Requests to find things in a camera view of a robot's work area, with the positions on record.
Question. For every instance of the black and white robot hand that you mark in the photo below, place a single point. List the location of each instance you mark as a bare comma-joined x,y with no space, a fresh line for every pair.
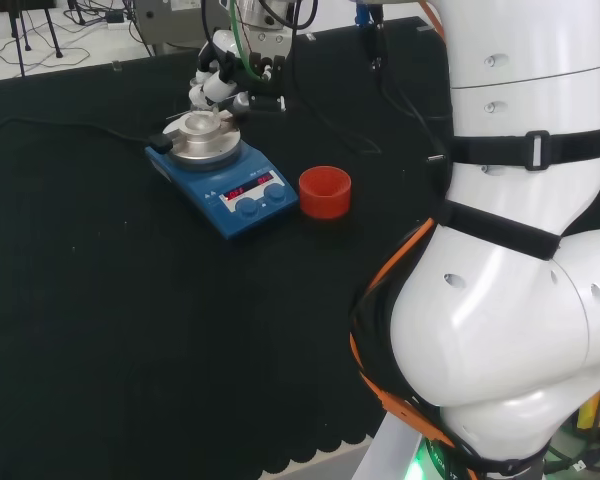
217,85

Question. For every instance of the clear round-bottom glass flask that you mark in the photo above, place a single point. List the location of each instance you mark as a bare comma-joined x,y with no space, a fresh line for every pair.
202,111

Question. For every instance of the heater with blue base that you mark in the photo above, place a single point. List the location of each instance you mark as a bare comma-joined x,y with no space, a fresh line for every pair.
240,192

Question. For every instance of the thin metal rod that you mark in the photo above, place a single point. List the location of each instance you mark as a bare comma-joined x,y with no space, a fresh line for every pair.
176,116

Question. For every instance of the grey metal box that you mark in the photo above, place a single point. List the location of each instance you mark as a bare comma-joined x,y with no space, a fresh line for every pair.
170,20

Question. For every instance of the black bench cloth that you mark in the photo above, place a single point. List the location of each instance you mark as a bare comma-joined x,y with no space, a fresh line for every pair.
130,325

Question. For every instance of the yellow stop button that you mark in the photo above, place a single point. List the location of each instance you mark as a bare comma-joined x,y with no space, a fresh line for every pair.
587,415

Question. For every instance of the black camera tripod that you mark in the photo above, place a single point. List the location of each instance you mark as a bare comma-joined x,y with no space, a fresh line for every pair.
25,5

